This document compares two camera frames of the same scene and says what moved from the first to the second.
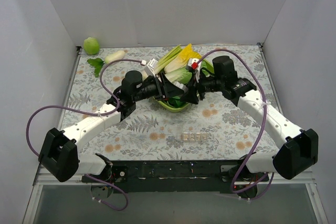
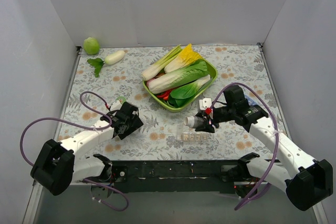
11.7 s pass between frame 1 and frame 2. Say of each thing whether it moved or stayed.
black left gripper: moved
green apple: stayed
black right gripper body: moved
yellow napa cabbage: stayed
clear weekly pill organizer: stayed
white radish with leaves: stayed
